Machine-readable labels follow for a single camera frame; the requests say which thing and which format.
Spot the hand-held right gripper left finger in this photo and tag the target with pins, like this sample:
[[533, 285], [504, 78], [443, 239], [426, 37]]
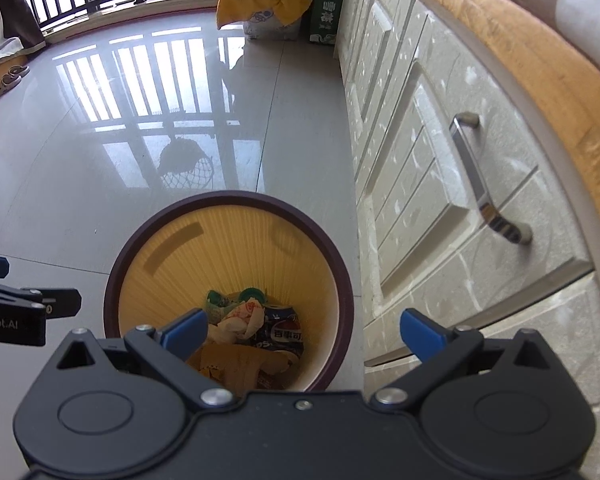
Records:
[[187, 332]]

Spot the crushed blue drink can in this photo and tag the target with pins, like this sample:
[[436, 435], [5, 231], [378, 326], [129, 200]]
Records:
[[280, 332]]

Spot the yellow snack packet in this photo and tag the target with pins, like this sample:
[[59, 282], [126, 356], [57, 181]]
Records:
[[235, 360]]

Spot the white storage box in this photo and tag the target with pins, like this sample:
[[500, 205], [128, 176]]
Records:
[[270, 27]]

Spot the white cabinet with wooden top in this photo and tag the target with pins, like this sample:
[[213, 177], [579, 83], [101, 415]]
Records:
[[430, 185]]

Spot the white wrapper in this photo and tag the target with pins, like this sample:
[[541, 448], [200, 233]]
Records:
[[240, 320]]

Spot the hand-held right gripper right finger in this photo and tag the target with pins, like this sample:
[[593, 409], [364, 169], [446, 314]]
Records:
[[422, 332]]

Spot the yellow wastebasket with brown rim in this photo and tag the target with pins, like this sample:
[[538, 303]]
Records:
[[230, 240]]

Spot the beige sandal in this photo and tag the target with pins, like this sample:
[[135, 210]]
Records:
[[19, 71], [6, 86]]

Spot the yellow cloth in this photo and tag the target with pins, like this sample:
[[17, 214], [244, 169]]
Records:
[[250, 0]]

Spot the green tissue packet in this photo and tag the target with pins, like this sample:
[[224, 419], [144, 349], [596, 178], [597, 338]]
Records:
[[252, 295]]

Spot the green carton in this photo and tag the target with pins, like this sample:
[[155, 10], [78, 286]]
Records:
[[327, 0]]

